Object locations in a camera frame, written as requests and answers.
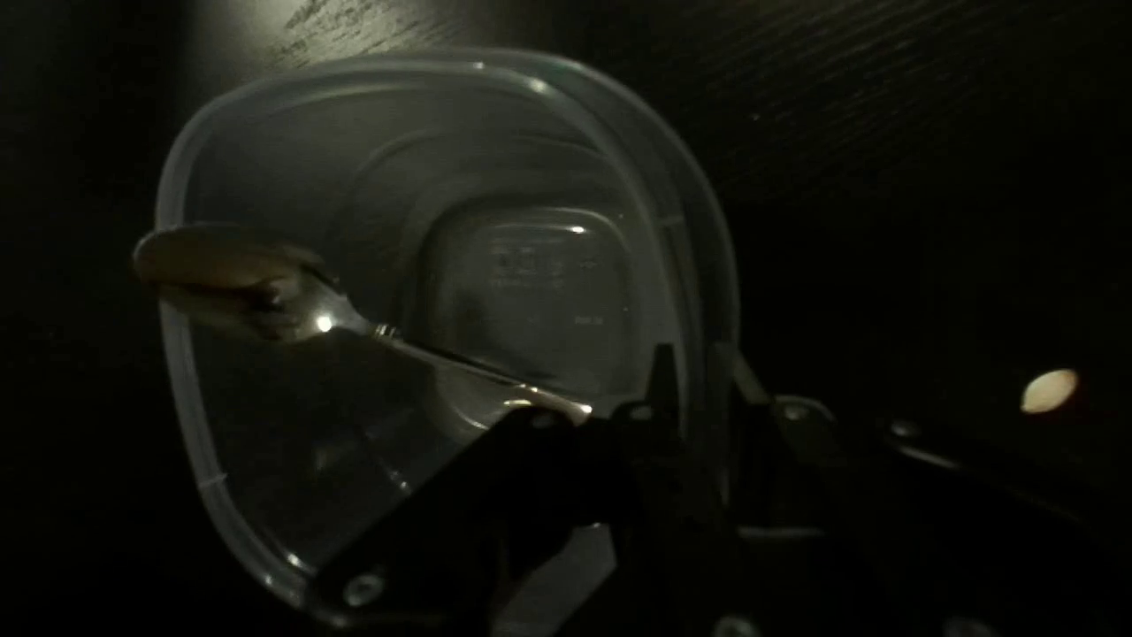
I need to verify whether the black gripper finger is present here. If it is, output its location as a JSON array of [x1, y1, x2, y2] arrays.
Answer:
[[705, 350, 1132, 637]]

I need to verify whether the clear plastic bowl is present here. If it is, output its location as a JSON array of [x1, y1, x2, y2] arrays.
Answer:
[[154, 49, 741, 607]]

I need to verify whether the metal spoon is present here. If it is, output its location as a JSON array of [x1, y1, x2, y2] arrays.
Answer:
[[132, 226, 594, 426]]

